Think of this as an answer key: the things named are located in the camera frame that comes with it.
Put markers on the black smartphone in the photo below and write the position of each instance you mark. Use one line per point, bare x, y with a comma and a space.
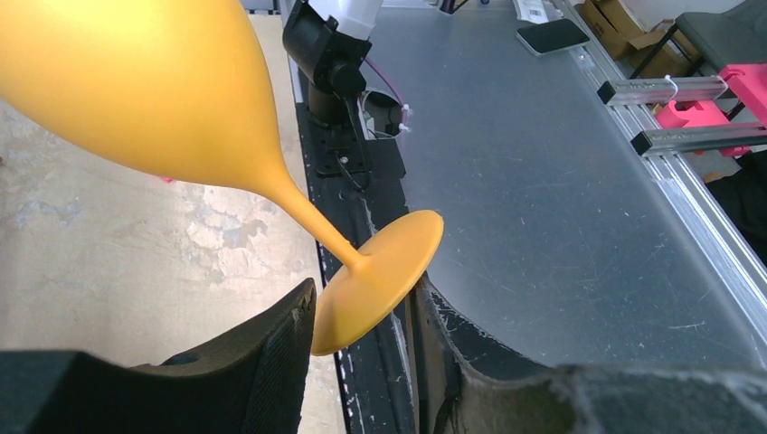
554, 36

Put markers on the yellow wine glass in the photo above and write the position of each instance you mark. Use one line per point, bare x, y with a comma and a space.
181, 89

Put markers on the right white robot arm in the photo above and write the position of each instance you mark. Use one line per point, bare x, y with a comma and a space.
329, 40

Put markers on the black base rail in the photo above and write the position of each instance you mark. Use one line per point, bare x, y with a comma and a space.
372, 379

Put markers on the pink plastic part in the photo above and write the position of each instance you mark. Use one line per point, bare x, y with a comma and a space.
692, 100

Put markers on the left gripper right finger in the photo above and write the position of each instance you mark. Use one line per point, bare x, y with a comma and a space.
472, 383

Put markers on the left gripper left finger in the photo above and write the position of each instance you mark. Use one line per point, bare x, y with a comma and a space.
250, 379

